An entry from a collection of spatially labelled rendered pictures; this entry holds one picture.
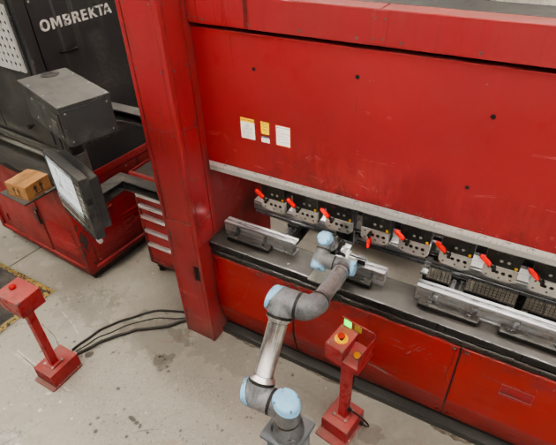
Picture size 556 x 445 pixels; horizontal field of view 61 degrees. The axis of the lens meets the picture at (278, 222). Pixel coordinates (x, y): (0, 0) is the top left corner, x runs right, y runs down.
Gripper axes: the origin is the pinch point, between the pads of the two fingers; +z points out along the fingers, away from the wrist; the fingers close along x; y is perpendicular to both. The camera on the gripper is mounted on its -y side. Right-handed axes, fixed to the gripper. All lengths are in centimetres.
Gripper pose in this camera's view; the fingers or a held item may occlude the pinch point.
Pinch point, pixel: (338, 255)
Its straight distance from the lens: 262.2
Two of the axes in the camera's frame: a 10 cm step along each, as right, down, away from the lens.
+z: 3.4, 2.6, 9.0
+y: 3.5, -9.2, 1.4
